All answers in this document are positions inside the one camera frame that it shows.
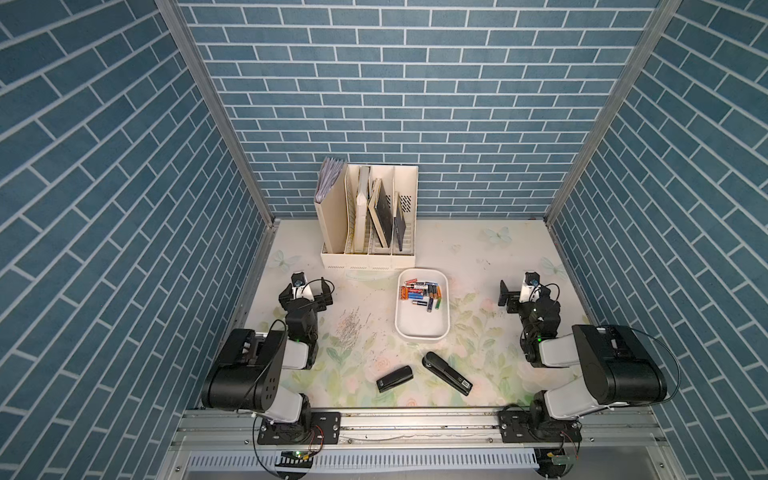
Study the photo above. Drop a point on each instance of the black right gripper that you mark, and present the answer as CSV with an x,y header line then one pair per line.
x,y
519,299

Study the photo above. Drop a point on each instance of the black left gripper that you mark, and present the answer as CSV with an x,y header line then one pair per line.
x,y
305,298

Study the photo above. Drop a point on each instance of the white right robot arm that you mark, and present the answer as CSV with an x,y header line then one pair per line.
x,y
616,369

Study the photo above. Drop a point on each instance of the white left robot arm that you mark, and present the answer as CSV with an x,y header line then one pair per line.
x,y
247,371

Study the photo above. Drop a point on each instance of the white plastic storage tray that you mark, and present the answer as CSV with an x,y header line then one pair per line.
x,y
416,318

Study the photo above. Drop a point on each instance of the beige file organizer rack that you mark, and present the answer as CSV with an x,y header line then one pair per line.
x,y
349,241

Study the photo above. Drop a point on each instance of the large black stapler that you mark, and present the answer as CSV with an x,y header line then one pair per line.
x,y
442,369

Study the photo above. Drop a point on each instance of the small black stapler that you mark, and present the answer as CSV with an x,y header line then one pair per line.
x,y
394,379

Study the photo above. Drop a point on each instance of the black framed tablet board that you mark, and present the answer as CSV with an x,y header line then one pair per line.
x,y
381,215

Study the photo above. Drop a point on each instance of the dark small notebook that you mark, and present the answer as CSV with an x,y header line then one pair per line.
x,y
399,222

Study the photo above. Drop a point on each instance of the purple paper stack folder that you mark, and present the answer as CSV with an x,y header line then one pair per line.
x,y
329,173

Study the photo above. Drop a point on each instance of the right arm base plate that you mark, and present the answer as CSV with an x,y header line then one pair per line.
x,y
523,426

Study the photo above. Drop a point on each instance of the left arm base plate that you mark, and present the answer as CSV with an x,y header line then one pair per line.
x,y
318,427

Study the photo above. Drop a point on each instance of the aluminium front rail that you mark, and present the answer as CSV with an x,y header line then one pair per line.
x,y
394,428

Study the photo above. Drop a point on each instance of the white ribbed cable duct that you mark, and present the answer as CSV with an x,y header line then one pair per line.
x,y
361,460

